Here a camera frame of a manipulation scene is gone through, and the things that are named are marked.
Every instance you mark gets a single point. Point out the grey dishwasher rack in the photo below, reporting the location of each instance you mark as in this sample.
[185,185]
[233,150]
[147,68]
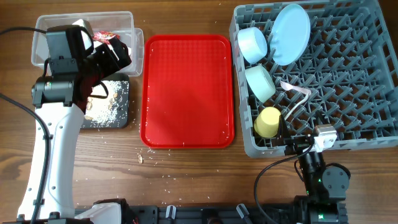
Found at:
[350,66]

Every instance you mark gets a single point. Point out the red serving tray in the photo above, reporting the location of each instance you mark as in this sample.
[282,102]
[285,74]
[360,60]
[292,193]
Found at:
[187,92]

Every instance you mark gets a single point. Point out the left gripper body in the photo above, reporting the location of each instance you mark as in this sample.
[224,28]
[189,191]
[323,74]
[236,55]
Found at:
[102,63]

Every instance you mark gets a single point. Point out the light blue bowl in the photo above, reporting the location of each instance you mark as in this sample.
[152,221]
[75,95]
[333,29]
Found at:
[252,44]

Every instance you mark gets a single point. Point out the clear plastic bin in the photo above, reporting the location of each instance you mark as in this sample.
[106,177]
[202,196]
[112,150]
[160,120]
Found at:
[117,22]

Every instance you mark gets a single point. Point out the light blue plate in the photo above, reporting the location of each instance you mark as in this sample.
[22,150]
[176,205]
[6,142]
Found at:
[290,34]

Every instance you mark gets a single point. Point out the green bowl with leftovers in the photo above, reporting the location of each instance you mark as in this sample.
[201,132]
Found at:
[260,82]

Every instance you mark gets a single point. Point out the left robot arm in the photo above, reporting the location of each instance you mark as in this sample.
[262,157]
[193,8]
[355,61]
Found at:
[60,101]

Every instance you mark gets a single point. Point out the white plastic spoon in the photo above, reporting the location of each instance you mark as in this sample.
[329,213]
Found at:
[307,95]

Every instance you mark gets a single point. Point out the yellow plastic cup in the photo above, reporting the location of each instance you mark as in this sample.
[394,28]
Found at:
[267,122]

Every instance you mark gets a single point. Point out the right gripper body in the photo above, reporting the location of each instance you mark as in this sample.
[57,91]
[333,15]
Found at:
[296,146]

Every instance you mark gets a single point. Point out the food leftovers in tray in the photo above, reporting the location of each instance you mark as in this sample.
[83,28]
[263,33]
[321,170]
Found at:
[105,105]

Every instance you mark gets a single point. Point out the food scrap on table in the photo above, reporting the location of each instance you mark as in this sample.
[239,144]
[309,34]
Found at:
[140,158]

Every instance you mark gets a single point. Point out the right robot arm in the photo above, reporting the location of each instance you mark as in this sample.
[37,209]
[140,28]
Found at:
[325,184]

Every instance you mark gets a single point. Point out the black plastic tray bin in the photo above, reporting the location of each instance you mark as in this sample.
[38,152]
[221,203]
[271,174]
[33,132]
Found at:
[115,102]

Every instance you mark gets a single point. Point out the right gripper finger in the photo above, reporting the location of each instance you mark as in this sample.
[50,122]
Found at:
[319,118]
[283,135]

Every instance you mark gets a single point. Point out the white plastic fork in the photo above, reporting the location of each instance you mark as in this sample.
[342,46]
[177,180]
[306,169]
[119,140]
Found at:
[286,86]

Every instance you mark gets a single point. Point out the red ketchup sachet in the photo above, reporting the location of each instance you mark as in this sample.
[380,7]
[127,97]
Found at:
[105,36]

